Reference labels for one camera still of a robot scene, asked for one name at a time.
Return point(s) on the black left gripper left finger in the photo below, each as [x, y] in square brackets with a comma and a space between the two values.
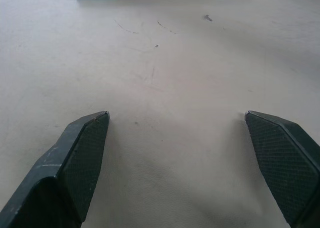
[62, 173]

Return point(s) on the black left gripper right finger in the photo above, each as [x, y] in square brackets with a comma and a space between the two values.
[287, 163]

